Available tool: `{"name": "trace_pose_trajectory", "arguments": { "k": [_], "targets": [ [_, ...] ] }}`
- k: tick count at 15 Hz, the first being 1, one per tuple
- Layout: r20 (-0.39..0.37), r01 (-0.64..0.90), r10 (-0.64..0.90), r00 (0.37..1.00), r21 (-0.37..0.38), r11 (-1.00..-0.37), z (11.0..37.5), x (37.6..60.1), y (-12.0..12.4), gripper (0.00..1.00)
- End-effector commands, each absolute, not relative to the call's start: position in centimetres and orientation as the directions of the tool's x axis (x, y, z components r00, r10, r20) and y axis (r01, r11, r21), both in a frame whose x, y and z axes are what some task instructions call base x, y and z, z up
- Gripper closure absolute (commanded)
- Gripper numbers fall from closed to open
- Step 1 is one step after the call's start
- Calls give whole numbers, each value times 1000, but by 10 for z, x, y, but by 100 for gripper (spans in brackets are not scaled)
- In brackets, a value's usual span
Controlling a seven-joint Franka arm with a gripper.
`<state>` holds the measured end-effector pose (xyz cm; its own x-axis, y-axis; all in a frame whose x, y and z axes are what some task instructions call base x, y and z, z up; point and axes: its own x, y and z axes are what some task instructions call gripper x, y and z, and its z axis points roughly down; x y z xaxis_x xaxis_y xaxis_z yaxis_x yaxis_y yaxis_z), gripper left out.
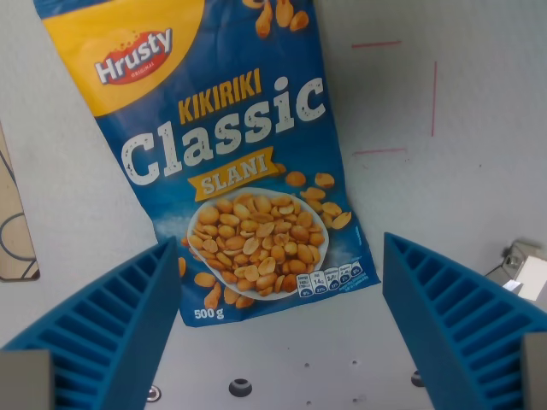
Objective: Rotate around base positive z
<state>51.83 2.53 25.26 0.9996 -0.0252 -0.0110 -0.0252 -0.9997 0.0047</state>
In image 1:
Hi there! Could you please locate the metal corner bracket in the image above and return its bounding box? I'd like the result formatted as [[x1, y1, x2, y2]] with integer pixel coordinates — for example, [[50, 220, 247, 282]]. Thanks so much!
[[482, 238, 547, 302]]

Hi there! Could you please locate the blue Hrusty peanut bag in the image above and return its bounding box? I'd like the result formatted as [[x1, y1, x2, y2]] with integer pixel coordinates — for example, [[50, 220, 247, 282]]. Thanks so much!
[[32, 0, 382, 328]]

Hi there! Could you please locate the beige cardboard sheet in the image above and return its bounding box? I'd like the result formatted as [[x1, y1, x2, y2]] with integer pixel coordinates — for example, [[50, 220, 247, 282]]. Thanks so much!
[[0, 121, 41, 283]]

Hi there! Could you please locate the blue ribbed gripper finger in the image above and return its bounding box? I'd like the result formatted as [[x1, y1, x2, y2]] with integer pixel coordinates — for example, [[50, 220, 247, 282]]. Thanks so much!
[[0, 235, 182, 410], [381, 231, 547, 410]]

